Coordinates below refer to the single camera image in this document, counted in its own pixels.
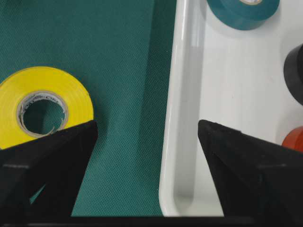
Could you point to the green table cloth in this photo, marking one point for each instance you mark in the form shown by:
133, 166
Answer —
120, 50

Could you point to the green tape roll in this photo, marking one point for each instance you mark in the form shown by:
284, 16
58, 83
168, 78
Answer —
243, 14

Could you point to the white plastic tray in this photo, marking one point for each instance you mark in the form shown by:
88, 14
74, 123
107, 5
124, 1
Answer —
231, 77

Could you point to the black tape roll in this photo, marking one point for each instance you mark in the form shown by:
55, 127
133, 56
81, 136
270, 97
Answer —
293, 73

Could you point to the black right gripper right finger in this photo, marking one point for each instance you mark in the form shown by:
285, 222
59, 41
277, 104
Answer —
256, 180

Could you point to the red tape roll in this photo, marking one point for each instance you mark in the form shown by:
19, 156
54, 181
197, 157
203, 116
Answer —
294, 139

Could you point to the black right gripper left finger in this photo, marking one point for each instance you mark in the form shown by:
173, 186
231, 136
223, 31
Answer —
42, 178

